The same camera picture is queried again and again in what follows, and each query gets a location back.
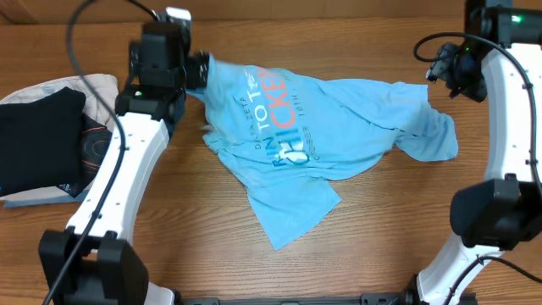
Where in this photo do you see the beige folded garment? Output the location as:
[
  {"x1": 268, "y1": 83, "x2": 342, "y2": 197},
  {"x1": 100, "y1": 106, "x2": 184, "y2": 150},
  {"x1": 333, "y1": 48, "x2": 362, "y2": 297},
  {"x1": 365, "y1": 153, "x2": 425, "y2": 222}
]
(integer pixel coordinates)
[{"x1": 0, "y1": 74, "x2": 119, "y2": 202}]

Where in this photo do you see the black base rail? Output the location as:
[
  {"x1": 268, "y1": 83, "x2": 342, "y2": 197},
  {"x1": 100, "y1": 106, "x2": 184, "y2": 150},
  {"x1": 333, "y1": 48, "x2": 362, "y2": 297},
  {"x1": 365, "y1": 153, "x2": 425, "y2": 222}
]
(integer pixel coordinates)
[{"x1": 181, "y1": 292, "x2": 405, "y2": 305}]

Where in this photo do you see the black folded garment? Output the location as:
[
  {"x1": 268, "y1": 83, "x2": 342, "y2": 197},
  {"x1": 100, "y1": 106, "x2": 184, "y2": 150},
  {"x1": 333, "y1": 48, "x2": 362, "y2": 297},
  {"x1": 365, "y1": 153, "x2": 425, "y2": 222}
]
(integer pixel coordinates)
[{"x1": 1, "y1": 87, "x2": 86, "y2": 196}]

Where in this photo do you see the blue folded garment bottom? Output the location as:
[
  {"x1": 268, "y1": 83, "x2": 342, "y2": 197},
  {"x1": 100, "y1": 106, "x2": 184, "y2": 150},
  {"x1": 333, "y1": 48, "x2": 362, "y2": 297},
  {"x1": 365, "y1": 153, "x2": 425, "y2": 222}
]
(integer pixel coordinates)
[{"x1": 3, "y1": 190, "x2": 89, "y2": 208}]

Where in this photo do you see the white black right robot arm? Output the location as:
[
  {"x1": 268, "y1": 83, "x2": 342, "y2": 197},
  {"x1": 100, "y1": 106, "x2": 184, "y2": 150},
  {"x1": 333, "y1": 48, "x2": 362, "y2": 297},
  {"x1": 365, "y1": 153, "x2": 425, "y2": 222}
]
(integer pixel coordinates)
[{"x1": 401, "y1": 0, "x2": 541, "y2": 304}]

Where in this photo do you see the dark printed folded garment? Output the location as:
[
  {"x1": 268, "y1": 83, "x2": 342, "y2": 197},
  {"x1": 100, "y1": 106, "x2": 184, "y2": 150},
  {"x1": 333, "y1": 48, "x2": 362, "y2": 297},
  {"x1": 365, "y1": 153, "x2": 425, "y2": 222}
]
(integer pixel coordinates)
[{"x1": 58, "y1": 114, "x2": 112, "y2": 197}]

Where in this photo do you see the light blue printed t-shirt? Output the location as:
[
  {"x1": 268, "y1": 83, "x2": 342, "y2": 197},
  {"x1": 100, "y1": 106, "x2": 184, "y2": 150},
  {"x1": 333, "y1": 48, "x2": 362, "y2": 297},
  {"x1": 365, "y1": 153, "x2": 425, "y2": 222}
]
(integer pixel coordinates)
[{"x1": 192, "y1": 59, "x2": 458, "y2": 250}]

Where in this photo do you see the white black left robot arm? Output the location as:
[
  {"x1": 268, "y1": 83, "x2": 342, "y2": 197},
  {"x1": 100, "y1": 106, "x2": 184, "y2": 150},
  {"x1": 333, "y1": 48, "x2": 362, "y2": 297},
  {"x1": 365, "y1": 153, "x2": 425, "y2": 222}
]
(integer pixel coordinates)
[{"x1": 38, "y1": 52, "x2": 209, "y2": 304}]

